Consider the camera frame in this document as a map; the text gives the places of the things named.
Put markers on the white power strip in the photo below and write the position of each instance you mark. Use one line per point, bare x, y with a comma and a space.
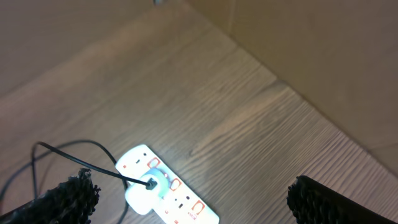
180, 204

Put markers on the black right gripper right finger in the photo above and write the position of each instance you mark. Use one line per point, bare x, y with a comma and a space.
313, 203

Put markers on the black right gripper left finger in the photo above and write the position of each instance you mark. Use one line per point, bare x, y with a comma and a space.
71, 202

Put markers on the white charger plug adapter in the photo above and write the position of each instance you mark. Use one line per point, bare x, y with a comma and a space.
141, 198

